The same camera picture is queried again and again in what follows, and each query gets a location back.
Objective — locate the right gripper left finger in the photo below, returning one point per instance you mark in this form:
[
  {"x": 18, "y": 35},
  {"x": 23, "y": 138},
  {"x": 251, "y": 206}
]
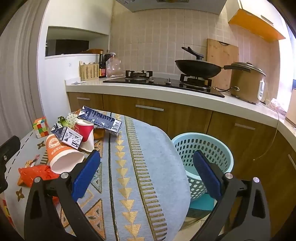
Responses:
[{"x": 41, "y": 218}]

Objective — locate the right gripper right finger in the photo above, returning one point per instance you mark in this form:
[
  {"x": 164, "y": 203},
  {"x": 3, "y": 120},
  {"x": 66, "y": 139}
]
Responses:
[{"x": 252, "y": 221}]

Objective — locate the red orange plastic wrapper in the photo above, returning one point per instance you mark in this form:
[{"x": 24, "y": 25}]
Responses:
[{"x": 27, "y": 175}]

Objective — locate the orange paper cup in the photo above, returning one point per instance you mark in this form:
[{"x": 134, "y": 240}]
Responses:
[{"x": 62, "y": 158}]

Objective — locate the small black white carton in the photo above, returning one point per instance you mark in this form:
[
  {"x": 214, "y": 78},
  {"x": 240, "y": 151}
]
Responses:
[{"x": 68, "y": 136}]

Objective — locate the green vegetable scrap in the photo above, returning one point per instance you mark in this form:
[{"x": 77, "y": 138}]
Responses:
[{"x": 62, "y": 121}]

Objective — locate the red paper cup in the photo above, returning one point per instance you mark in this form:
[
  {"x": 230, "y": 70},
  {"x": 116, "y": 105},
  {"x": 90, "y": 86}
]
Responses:
[{"x": 85, "y": 129}]

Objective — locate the dark blue milk carton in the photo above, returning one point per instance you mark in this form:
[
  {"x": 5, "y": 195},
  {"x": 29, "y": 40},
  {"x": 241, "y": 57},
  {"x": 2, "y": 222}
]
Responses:
[{"x": 104, "y": 121}]

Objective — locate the wooden kitchen cabinet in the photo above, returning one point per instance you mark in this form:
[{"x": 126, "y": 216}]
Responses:
[{"x": 261, "y": 149}]

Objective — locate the light blue perforated trash basket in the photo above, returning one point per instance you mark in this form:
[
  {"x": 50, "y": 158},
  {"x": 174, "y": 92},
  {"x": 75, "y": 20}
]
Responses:
[{"x": 214, "y": 150}]

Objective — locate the colourful rubik's cube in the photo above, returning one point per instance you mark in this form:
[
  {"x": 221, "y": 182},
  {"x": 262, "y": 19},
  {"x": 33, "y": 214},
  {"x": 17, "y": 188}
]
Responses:
[{"x": 41, "y": 127}]

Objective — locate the woven cutlery basket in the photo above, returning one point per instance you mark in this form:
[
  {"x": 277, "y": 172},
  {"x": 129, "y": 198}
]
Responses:
[{"x": 88, "y": 71}]

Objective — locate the dark soy sauce bottle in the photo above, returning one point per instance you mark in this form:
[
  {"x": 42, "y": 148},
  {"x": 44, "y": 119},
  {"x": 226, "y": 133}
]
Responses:
[{"x": 102, "y": 67}]

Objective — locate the clear plastic bag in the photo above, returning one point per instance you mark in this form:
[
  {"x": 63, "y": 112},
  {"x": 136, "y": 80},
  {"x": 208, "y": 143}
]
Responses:
[{"x": 113, "y": 67}]

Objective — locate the brown rice cooker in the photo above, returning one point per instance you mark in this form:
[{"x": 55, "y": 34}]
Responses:
[{"x": 247, "y": 81}]

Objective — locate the black gas stove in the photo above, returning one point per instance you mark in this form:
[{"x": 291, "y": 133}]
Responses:
[{"x": 196, "y": 84}]

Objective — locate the black wok pan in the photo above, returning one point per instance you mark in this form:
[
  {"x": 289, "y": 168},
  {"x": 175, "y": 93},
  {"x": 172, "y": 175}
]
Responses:
[{"x": 198, "y": 67}]

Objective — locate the wooden cutting board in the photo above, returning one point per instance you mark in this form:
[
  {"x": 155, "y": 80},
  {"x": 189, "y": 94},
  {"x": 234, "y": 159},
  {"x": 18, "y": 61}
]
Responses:
[{"x": 220, "y": 53}]

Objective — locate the range hood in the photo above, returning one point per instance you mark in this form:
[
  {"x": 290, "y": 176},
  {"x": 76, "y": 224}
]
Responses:
[{"x": 211, "y": 6}]

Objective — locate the orange wall cabinet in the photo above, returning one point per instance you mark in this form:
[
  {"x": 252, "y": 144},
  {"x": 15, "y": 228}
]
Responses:
[{"x": 259, "y": 17}]

